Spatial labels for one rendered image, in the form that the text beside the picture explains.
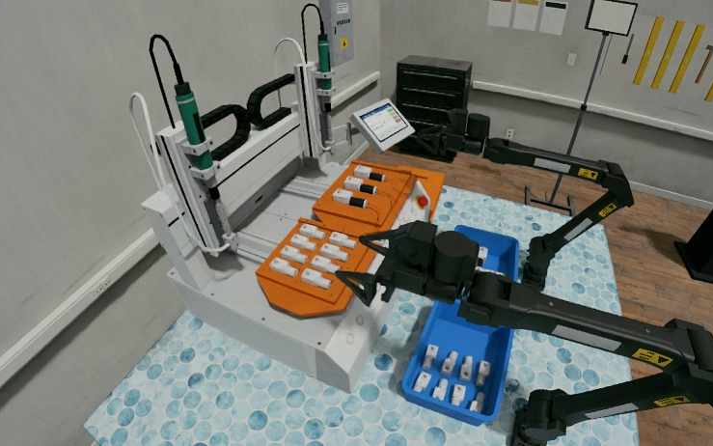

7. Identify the blue plastic tray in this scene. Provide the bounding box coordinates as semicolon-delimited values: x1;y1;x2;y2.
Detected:
401;299;514;427
454;225;519;282

